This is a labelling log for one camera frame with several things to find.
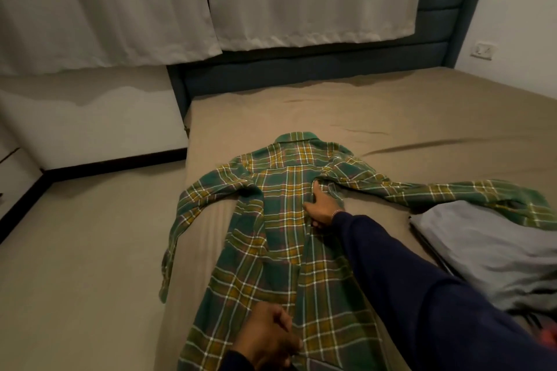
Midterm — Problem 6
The dark grey upholstered headboard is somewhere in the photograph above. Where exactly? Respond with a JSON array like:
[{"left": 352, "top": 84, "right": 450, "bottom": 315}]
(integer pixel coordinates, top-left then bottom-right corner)
[{"left": 167, "top": 0, "right": 489, "bottom": 118}]

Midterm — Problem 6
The red black item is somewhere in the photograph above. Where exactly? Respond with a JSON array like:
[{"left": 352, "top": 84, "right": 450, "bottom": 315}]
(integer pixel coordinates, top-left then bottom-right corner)
[{"left": 511, "top": 309, "right": 557, "bottom": 347}]

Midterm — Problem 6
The person's left forearm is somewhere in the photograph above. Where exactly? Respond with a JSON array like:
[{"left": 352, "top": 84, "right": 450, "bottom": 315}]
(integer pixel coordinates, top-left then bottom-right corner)
[{"left": 219, "top": 348, "right": 258, "bottom": 371}]

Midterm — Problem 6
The black baseboard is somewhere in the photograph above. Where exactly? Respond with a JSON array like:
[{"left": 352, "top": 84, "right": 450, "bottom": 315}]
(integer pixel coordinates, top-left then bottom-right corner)
[{"left": 0, "top": 148, "right": 189, "bottom": 243}]

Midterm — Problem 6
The person's left hand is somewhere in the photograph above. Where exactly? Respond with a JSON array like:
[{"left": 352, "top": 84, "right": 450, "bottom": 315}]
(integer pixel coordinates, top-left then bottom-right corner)
[{"left": 230, "top": 302, "right": 304, "bottom": 370}]

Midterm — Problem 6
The person's right hand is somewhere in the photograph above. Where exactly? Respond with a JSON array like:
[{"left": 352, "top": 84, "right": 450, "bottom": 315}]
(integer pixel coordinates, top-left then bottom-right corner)
[{"left": 303, "top": 180, "right": 345, "bottom": 230}]

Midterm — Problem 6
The folded grey garment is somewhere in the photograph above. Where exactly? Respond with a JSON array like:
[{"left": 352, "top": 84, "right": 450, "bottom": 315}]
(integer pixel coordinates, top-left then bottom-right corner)
[{"left": 408, "top": 200, "right": 557, "bottom": 313}]

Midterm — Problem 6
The white wall outlet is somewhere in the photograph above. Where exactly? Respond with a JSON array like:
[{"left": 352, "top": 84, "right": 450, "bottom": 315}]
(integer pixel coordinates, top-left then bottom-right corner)
[{"left": 469, "top": 41, "right": 498, "bottom": 61}]

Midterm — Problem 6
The wide white curtain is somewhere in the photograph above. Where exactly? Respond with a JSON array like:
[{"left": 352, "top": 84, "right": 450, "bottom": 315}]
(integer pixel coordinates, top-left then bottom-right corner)
[{"left": 0, "top": 0, "right": 223, "bottom": 76}]

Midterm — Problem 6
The bed with brown sheet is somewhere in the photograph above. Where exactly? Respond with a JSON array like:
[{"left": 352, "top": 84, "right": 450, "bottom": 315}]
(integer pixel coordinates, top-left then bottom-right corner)
[{"left": 154, "top": 66, "right": 557, "bottom": 371}]

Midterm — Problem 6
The green yellow plaid shirt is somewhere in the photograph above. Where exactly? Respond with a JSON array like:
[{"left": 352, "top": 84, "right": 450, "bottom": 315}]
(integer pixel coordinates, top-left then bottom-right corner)
[{"left": 158, "top": 132, "right": 557, "bottom": 371}]

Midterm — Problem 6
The person's right forearm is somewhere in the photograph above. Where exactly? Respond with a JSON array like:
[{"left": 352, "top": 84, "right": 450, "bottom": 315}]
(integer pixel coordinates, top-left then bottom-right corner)
[{"left": 324, "top": 211, "right": 557, "bottom": 371}]

